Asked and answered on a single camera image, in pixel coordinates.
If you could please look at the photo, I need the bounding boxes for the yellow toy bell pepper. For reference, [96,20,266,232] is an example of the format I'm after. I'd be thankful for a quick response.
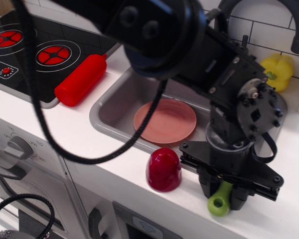
[260,53,294,92]

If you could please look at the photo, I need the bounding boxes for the dark red plastic dome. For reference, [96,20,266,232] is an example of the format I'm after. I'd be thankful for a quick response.
[146,147,182,192]

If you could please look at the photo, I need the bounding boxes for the grey oven door handle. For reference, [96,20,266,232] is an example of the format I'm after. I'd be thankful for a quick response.
[0,149,31,180]

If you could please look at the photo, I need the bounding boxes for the green handled metal spatula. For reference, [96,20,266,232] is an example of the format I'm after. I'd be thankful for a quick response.
[207,181,232,217]

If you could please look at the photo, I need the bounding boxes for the black lower braided cable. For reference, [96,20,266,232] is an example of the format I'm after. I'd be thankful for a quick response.
[0,193,56,239]

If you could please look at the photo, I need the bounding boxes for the pink plastic plate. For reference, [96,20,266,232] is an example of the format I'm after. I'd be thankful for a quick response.
[141,99,197,144]

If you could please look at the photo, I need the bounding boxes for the black toy faucet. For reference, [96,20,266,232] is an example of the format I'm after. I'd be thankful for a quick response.
[218,0,299,55]

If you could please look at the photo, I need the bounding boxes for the grey oven knob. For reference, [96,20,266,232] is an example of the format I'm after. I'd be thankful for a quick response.
[3,136,33,160]

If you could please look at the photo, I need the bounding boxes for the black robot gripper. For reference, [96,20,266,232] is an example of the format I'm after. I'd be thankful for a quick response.
[179,126,284,211]

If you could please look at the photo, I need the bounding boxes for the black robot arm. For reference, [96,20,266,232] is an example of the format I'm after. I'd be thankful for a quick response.
[58,0,284,210]

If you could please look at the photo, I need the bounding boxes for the toy oven door window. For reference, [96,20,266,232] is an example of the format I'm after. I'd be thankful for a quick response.
[0,174,68,238]

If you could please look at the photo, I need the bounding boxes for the red plastic cylinder bottle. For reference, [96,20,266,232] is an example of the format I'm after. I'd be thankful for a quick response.
[54,54,107,107]

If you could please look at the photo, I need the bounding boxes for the dark cabinet door handle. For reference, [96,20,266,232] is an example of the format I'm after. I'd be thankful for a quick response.
[88,208,109,239]

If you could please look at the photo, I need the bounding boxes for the grey toy sink basin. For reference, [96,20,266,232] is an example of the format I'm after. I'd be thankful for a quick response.
[89,67,289,188]

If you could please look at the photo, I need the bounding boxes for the grey dishwasher front panel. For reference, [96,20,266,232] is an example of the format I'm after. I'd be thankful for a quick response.
[113,201,182,239]

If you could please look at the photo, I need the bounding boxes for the black toy stovetop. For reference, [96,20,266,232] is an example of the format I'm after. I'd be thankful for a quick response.
[0,10,119,109]

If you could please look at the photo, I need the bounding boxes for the black braided cable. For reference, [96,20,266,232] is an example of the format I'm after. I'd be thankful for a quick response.
[11,0,169,165]
[0,193,56,239]

